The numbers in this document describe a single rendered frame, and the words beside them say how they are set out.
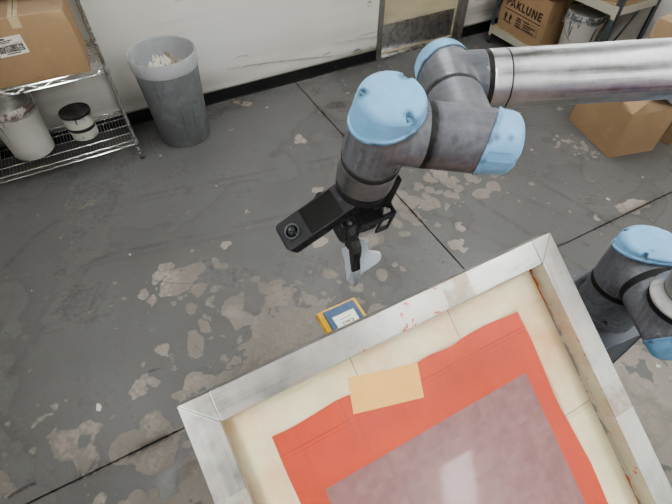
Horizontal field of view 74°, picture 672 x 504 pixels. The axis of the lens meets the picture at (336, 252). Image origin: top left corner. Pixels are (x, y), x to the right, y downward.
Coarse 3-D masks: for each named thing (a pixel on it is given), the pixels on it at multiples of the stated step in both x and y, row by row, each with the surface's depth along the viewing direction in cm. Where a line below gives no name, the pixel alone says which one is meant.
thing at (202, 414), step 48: (528, 240) 70; (432, 288) 62; (480, 288) 64; (576, 288) 68; (336, 336) 57; (384, 336) 59; (576, 336) 66; (240, 384) 53; (288, 384) 54; (192, 432) 51; (624, 432) 65; (240, 480) 51
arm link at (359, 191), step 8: (336, 176) 57; (344, 176) 54; (344, 184) 55; (352, 184) 53; (360, 184) 53; (368, 184) 57; (384, 184) 53; (392, 184) 55; (344, 192) 56; (352, 192) 55; (360, 192) 54; (368, 192) 54; (376, 192) 54; (384, 192) 55; (360, 200) 56; (368, 200) 55; (376, 200) 56
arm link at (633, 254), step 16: (624, 240) 86; (640, 240) 85; (656, 240) 85; (608, 256) 90; (624, 256) 86; (640, 256) 83; (656, 256) 82; (608, 272) 90; (624, 272) 86; (640, 272) 83; (656, 272) 82; (608, 288) 92; (624, 288) 85
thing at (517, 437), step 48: (480, 336) 66; (528, 336) 68; (432, 384) 63; (480, 384) 65; (528, 384) 66; (480, 432) 63; (528, 432) 65; (480, 480) 62; (528, 480) 64; (576, 480) 66
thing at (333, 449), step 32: (320, 416) 58; (352, 416) 59; (384, 416) 60; (416, 416) 61; (288, 448) 56; (320, 448) 57; (352, 448) 58; (384, 448) 59; (416, 448) 60; (320, 480) 57; (352, 480) 58; (384, 480) 59; (416, 480) 60; (448, 480) 61
